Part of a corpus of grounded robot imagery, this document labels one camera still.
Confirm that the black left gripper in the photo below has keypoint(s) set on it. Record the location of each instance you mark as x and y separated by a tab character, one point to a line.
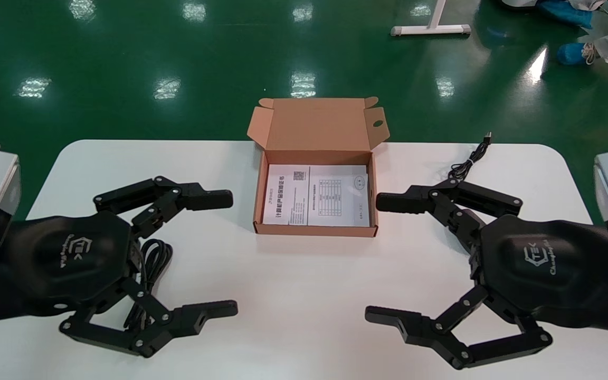
72	253

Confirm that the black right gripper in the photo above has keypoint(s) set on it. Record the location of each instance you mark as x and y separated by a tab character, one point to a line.
541	264

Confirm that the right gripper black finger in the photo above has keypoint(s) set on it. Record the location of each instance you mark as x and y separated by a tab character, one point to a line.
399	201

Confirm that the brown cardboard storage box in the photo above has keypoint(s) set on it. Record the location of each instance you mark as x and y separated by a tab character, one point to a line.
314	126

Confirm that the white printed instruction sheet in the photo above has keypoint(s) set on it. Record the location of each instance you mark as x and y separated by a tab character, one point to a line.
330	195

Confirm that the white metal stand foot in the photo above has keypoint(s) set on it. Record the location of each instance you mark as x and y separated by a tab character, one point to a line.
430	27

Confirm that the blue shoe cover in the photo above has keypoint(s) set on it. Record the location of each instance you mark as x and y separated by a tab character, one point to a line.
565	13
573	54

